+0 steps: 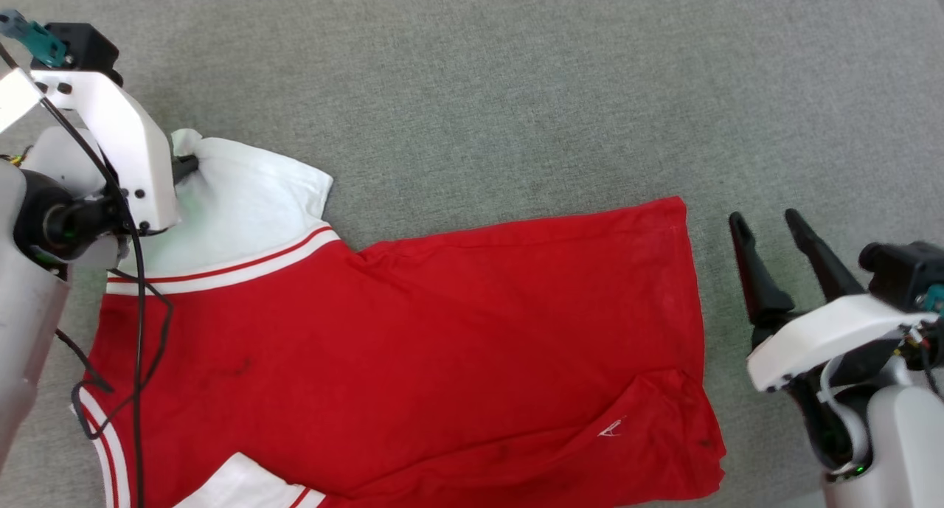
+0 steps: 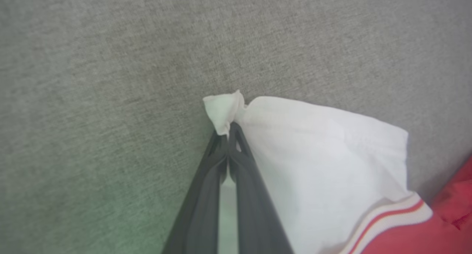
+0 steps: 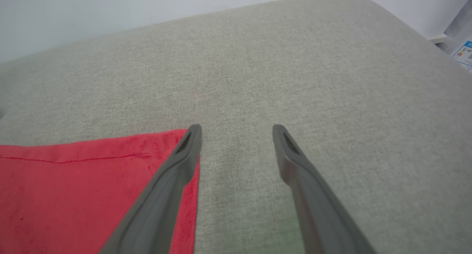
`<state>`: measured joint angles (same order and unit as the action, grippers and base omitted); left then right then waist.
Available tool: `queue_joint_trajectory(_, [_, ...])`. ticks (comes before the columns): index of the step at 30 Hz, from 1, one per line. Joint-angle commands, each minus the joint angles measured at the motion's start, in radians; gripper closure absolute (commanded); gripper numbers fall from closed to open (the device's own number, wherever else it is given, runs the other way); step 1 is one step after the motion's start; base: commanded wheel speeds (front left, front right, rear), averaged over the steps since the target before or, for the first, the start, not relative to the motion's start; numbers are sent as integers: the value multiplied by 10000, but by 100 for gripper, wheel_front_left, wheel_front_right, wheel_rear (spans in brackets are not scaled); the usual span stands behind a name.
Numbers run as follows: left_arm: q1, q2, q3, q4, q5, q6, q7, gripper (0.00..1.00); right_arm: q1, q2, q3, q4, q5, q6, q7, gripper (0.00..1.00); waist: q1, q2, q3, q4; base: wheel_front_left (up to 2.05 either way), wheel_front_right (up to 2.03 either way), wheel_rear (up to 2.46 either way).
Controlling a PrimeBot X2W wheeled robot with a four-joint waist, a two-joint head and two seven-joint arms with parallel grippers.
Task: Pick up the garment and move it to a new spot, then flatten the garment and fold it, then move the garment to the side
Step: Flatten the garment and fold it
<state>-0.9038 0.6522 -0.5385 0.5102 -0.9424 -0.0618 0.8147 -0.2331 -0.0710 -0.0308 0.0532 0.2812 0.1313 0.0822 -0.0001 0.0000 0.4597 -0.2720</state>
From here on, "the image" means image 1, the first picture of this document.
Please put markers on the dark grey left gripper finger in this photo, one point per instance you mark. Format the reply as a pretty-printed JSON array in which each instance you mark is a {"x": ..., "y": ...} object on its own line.
[
  {"x": 181, "y": 176},
  {"x": 186, "y": 163}
]

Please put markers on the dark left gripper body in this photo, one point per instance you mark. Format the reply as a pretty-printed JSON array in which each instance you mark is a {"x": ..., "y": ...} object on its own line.
[{"x": 66, "y": 213}]

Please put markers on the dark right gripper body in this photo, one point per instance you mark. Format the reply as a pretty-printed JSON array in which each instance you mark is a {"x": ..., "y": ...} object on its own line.
[{"x": 811, "y": 419}]

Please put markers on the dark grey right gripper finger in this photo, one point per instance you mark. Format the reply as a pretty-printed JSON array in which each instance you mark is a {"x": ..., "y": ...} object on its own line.
[
  {"x": 759, "y": 287},
  {"x": 826, "y": 268}
]

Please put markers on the red and white shirt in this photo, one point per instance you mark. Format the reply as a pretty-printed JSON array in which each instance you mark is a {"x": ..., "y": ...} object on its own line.
[{"x": 413, "y": 346}]

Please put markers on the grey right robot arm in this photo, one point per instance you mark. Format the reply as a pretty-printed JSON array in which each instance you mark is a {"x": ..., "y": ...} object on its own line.
[{"x": 907, "y": 449}]

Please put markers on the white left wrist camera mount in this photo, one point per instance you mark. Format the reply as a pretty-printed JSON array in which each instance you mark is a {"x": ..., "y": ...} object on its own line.
[{"x": 125, "y": 139}]

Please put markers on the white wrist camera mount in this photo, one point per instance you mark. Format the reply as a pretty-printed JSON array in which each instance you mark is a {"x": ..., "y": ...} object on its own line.
[
  {"x": 125, "y": 139},
  {"x": 833, "y": 338}
]

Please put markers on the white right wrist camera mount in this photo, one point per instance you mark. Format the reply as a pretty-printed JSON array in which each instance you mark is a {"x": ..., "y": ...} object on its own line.
[{"x": 833, "y": 338}]

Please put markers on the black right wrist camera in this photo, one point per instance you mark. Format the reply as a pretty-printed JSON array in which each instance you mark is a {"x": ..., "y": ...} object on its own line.
[{"x": 900, "y": 272}]

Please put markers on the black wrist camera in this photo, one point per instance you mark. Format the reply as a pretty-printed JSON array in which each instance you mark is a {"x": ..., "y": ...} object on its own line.
[
  {"x": 900, "y": 272},
  {"x": 85, "y": 47}
]

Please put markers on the teal right camera connector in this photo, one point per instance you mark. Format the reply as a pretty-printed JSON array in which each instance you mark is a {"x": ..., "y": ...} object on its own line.
[{"x": 935, "y": 298}]

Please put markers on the teal camera connector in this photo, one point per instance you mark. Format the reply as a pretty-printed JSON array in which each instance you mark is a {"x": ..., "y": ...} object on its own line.
[
  {"x": 935, "y": 298},
  {"x": 33, "y": 37}
]

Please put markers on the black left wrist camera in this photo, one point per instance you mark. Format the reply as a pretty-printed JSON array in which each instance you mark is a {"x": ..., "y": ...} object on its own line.
[{"x": 85, "y": 47}]

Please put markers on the teal left camera connector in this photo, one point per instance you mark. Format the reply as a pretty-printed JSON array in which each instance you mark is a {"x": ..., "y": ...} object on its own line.
[{"x": 33, "y": 37}]

